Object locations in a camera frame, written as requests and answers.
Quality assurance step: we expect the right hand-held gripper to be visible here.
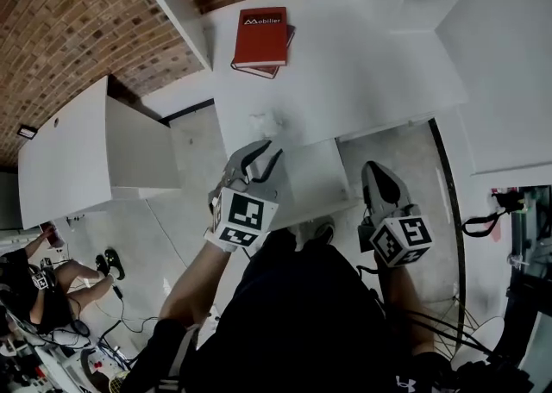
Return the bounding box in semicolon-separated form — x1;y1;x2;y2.
358;160;434;268

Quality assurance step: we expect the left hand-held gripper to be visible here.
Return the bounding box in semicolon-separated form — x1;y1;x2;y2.
204;140;284;253

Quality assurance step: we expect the clear plastic bag of parts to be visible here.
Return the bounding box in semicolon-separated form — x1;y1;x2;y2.
248;109;285;134

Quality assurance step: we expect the person's left forearm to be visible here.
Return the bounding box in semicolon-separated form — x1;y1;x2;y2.
159;240;242;332

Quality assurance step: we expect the person's right forearm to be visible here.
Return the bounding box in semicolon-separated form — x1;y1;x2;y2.
373;253;435;358

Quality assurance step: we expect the person's right shoe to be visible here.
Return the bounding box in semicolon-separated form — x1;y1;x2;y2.
301;216;336;246

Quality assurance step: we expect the dark red book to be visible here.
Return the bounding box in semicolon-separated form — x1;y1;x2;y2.
230;23;297;80

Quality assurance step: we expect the person's black clothing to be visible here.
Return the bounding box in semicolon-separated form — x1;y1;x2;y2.
124;227;536;393

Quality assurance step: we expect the black equipment rack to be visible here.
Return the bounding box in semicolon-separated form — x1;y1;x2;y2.
491;184;552;297

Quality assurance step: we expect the white round stool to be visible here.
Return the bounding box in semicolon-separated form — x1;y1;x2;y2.
450;315;505;369

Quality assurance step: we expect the white side desk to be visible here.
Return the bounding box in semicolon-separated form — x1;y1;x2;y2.
16;75;185;231

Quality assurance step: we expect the black mesh office chair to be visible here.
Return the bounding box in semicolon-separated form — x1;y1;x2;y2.
452;352;536;393

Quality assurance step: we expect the yellow badminton racket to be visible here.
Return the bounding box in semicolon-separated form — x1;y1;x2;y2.
107;367;135;393

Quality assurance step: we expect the black strap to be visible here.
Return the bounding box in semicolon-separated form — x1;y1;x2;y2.
461;205;508;237

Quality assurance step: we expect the gold wire frame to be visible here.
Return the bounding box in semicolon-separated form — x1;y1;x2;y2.
424;291;484;358

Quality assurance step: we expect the black floor cable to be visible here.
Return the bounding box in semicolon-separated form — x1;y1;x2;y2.
92;283;160;340

